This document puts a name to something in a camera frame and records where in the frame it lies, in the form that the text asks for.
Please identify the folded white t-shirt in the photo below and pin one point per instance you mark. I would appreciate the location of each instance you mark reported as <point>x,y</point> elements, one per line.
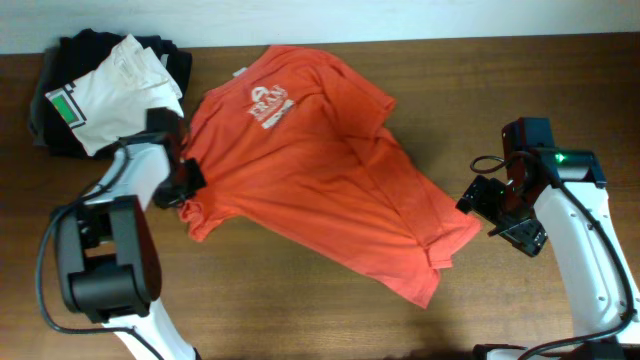
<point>110,102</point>

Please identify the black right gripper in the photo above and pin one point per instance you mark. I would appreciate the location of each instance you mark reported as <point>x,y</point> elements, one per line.
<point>500,215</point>

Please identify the orange-red t-shirt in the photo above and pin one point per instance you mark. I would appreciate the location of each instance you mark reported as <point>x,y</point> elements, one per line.
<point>297,142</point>

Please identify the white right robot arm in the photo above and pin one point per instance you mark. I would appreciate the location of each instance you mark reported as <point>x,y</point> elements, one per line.
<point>558,197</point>

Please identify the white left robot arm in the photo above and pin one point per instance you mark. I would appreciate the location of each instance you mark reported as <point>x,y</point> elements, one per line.
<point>107,263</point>

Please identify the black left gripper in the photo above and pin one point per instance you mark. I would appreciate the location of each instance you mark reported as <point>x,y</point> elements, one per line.
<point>185,179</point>

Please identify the folded black garment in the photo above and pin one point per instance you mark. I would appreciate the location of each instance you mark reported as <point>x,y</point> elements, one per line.
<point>76,56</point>

